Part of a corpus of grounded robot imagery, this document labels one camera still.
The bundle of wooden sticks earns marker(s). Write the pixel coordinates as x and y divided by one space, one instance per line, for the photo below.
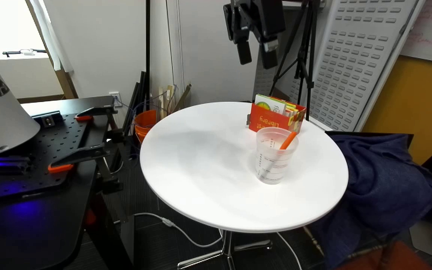
169 99

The small metal block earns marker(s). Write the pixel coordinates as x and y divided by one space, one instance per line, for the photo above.
48 120

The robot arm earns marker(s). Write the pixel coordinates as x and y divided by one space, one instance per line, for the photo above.
2 112

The clear plastic measuring cup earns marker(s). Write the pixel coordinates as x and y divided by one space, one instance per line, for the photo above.
274 165

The orange bucket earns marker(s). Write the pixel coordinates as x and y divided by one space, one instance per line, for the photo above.
144 122

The black pole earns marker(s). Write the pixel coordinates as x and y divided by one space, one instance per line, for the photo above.
148 52

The black clamp with orange grip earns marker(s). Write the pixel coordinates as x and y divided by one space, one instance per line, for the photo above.
96 112
77 155

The wall socket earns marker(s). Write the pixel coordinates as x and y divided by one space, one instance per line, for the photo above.
116 99

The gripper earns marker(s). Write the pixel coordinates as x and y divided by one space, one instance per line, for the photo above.
266 15

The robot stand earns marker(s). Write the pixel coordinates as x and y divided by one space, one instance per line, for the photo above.
32 210

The window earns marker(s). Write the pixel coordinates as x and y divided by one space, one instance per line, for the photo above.
9 22

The red cardboard book box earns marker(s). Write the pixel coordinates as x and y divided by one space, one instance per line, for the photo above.
268 122

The orange marker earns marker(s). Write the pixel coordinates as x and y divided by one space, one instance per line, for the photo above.
287 141

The dark blue cloth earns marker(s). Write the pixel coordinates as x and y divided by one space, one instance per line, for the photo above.
380 187

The bundle of black bars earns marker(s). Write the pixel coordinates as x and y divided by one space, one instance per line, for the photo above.
137 101

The white louvered panel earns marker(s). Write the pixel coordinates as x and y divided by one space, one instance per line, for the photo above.
354 67

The row of small books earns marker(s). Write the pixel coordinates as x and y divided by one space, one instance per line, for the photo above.
270 103

